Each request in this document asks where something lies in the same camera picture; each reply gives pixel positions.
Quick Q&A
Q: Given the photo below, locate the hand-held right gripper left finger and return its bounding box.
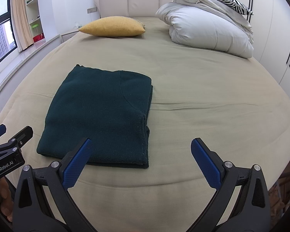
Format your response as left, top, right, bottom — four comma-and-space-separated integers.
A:
13, 138, 98, 232

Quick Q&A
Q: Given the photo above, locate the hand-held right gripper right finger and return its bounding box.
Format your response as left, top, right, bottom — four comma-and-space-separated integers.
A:
190, 137, 278, 232

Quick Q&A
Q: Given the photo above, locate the dark green sweater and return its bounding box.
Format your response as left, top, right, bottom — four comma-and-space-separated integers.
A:
36, 64, 153, 169

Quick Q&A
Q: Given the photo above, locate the person's left hand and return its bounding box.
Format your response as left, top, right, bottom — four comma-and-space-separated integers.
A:
0, 177, 14, 219

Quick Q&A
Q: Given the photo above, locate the bed with beige sheet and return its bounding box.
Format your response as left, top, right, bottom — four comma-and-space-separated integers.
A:
0, 17, 290, 232

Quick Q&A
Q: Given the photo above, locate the white window ledge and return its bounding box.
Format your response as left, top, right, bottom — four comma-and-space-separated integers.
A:
0, 28, 80, 107

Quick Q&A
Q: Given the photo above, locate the black framed window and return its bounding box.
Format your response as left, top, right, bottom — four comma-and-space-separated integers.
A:
0, 0, 18, 72

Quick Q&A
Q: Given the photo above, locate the beige curtain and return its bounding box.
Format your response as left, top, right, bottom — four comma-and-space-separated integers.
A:
11, 0, 34, 52

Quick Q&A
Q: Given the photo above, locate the white duvet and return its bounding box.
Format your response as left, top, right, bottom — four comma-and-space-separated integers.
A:
155, 0, 255, 59

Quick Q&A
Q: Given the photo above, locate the yellow pillow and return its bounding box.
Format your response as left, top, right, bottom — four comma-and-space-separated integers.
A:
78, 16, 146, 38

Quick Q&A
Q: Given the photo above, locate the white wardrobe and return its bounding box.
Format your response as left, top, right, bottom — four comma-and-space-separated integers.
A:
234, 0, 290, 112

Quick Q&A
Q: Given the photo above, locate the beige padded headboard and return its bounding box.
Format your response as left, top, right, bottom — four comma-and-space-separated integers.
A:
94, 0, 174, 18

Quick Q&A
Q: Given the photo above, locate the white wall shelf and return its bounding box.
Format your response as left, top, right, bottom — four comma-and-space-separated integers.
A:
24, 0, 45, 43

